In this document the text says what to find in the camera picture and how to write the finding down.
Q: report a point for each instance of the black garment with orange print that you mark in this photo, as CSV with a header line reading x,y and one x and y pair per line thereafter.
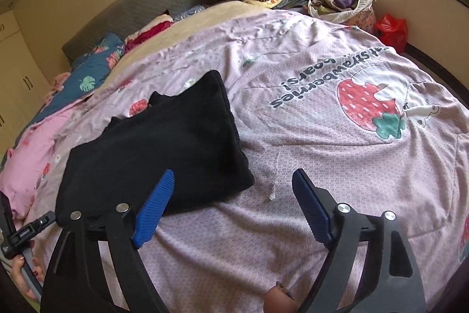
x,y
193,134

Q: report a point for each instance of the red plastic bag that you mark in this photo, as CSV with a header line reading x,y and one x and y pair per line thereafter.
x,y
392,32

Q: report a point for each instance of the pink quilt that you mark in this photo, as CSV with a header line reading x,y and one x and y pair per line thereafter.
x,y
33,170

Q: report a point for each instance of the grey padded headboard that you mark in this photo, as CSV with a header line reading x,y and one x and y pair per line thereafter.
x,y
123,17

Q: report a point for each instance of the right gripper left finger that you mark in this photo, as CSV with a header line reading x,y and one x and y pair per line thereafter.
x,y
151,213

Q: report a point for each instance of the red and white pillow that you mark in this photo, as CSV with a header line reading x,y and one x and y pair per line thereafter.
x,y
159,24

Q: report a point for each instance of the blue leaf print pillow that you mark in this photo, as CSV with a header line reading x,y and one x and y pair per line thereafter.
x,y
89,73

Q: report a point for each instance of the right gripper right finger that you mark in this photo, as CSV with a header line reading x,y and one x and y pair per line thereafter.
x,y
318,207

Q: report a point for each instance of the beige bed sheet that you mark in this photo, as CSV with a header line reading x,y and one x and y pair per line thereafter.
x,y
181,31

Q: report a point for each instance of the cream wardrobe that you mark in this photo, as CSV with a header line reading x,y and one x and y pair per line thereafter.
x,y
23,85

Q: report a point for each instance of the floral laundry basket with clothes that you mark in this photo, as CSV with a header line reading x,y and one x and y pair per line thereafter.
x,y
359,13

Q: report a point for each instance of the lilac strawberry print duvet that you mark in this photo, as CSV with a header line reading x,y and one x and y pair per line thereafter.
x,y
362,121

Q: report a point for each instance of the person's right hand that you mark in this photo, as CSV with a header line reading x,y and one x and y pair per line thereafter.
x,y
279,300

